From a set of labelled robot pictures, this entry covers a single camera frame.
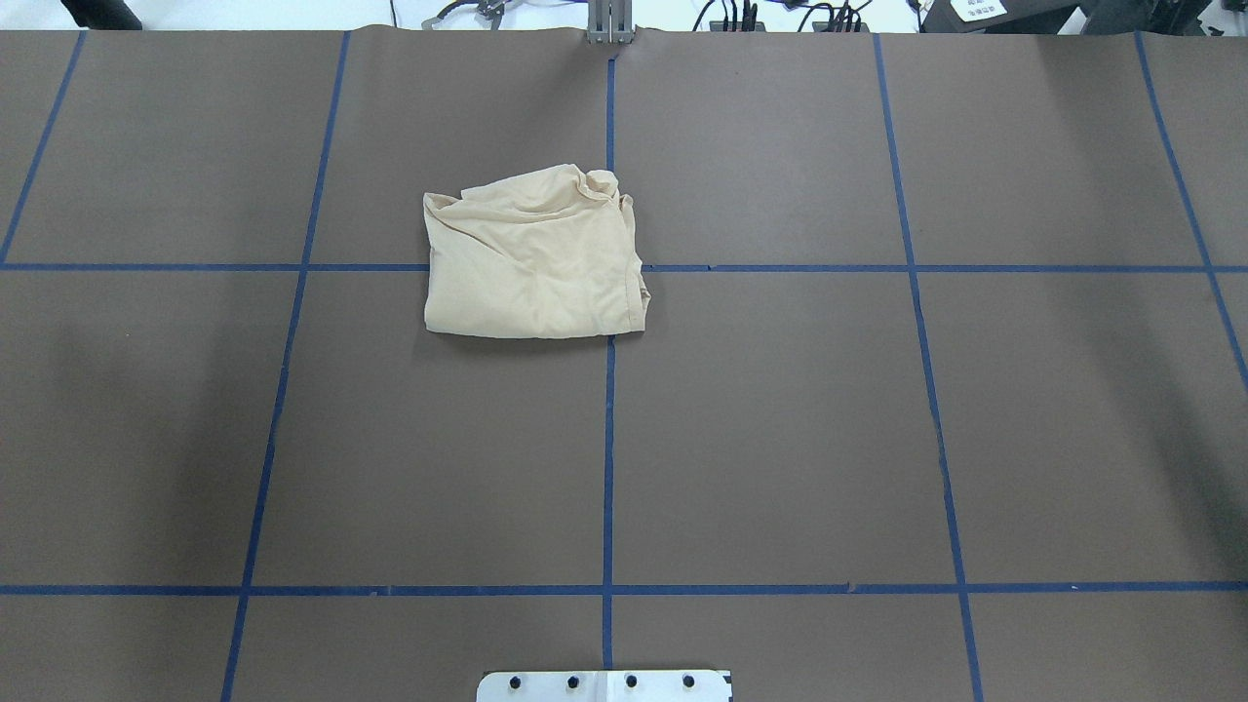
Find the aluminium frame post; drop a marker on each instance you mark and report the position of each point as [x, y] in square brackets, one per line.
[610, 22]

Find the beige long-sleeve printed shirt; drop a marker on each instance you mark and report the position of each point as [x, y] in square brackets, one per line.
[542, 255]

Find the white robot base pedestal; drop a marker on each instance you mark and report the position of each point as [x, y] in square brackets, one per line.
[666, 684]

